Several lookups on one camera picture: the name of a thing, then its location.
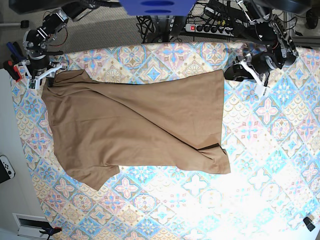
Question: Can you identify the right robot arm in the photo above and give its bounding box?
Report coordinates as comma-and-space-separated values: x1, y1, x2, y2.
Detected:
21, 0, 99, 90

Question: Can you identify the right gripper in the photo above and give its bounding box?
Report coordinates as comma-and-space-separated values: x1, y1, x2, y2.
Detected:
21, 56, 66, 90

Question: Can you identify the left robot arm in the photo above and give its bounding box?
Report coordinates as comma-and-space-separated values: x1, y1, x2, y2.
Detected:
224, 0, 299, 98

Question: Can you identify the black corner clamp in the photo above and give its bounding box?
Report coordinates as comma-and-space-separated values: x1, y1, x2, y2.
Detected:
303, 216, 316, 232

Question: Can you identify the white power strip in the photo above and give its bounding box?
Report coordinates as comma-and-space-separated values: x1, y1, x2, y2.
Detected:
184, 23, 234, 37

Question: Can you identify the game console controller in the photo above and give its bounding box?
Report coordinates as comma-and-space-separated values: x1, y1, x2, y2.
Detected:
0, 155, 16, 183

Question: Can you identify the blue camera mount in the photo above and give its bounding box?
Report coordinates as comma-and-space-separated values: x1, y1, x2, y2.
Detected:
119, 0, 196, 16

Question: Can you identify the white framed device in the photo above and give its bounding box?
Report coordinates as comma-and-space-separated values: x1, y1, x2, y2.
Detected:
12, 213, 50, 240

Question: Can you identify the red black clamp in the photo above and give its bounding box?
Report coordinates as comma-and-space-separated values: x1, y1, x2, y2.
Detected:
3, 60, 22, 82

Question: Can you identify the brown t-shirt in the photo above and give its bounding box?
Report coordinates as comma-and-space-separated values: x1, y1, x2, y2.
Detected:
41, 70, 231, 190

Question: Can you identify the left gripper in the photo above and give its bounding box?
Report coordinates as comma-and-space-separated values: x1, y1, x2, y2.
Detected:
224, 51, 278, 94

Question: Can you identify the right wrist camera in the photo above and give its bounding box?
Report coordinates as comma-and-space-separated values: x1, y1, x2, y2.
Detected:
27, 79, 37, 90

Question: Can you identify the patterned tablecloth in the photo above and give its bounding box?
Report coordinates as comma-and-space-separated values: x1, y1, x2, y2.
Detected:
10, 48, 320, 240

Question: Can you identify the orange black clamp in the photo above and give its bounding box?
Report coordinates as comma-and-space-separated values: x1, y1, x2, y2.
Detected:
39, 222, 62, 239

